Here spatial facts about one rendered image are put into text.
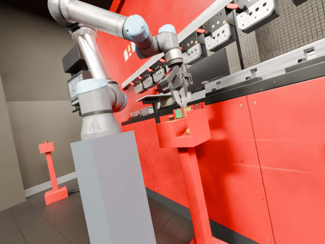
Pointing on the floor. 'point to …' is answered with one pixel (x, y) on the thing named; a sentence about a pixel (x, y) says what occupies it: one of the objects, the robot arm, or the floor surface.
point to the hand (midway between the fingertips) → (183, 105)
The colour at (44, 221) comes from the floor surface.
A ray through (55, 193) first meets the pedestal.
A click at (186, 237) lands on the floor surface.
